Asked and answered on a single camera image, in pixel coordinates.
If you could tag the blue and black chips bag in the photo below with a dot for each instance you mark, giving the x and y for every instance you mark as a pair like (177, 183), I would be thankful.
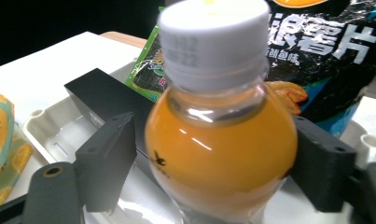
(331, 71)

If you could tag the black box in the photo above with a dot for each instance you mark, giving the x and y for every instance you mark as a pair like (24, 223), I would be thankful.
(108, 96)

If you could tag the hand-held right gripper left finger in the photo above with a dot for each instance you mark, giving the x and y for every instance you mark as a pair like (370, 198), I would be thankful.
(106, 165)

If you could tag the citrus print cloth bag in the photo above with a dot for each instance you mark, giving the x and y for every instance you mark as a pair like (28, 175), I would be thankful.
(5, 146)

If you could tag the white plastic tray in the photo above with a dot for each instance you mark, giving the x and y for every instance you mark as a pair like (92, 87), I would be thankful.
(61, 133)

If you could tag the green seaweed snack packet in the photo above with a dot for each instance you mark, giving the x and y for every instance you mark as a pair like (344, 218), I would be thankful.
(145, 71)

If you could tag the orange juice bottle white cap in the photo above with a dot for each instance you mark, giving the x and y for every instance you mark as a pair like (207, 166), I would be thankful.
(220, 149)

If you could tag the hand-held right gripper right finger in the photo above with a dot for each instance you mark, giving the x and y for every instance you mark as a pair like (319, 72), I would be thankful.
(322, 168)

